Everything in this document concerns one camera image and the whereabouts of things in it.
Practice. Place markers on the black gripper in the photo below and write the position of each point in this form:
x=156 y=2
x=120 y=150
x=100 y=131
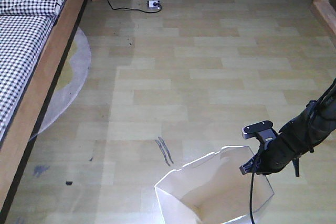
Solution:
x=272 y=156

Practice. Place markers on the white plastic trash bin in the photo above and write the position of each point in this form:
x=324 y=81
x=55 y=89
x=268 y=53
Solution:
x=211 y=189

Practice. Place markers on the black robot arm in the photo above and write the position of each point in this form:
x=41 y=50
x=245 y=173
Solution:
x=297 y=137

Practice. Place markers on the wooden furniture at right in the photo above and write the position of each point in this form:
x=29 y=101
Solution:
x=325 y=14

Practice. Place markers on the white floor power outlet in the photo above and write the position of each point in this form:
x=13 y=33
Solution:
x=153 y=4

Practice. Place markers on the grey round rug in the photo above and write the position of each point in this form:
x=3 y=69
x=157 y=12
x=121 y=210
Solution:
x=70 y=82

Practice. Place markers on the black white checkered bedding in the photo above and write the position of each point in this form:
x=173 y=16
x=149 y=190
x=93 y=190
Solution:
x=25 y=28

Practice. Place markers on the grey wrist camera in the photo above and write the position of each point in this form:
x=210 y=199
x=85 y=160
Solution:
x=250 y=131

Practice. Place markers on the wooden bed frame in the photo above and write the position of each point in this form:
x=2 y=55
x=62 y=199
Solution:
x=25 y=119

